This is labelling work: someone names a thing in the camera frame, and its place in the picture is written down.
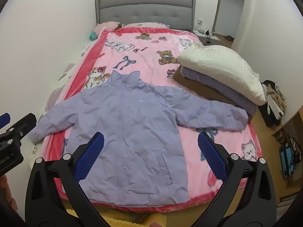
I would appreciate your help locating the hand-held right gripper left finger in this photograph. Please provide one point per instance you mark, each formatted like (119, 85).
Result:
(88, 156)

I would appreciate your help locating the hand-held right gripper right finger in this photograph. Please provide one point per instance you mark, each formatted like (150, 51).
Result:
(210, 156)

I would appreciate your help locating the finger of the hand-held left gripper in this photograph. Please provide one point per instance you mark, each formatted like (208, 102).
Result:
(4, 120)
(23, 125)

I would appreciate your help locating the lilac zip jacket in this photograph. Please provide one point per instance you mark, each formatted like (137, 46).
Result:
(137, 123)

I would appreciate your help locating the open bag of clothes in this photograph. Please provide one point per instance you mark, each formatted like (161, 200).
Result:
(274, 94)

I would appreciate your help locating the person's left hand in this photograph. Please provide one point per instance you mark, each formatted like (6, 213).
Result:
(6, 194)

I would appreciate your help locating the white floral bed sheet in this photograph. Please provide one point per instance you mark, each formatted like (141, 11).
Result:
(68, 71)

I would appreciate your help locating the purple folded garment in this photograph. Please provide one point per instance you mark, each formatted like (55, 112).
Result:
(213, 85)

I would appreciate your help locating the blue bag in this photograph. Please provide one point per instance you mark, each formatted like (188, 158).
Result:
(286, 160)

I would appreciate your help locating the brown folded garment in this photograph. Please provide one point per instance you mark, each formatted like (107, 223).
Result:
(189, 82)

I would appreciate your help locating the yellow fleece garment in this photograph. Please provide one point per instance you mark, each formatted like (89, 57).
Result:
(132, 220)

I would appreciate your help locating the wooden shelf unit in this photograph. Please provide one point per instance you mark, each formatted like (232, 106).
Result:
(284, 128)

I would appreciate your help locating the cream folded quilt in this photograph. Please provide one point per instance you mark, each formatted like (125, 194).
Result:
(220, 68)

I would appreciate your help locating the pink printed blanket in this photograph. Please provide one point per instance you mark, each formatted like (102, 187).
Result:
(142, 56)

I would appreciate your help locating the teal plush toy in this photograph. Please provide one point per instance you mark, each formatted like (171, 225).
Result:
(92, 35)

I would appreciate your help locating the white bedside table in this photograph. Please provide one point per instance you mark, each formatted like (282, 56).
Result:
(210, 37)

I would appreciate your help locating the pink pillow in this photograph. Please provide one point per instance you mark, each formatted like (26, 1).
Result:
(106, 26)

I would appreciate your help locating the floral pillow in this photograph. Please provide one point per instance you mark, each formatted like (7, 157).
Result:
(146, 24)

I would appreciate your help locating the grey tufted headboard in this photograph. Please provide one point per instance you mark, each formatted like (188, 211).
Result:
(144, 9)

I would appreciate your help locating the wall socket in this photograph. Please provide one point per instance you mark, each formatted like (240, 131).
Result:
(200, 21)

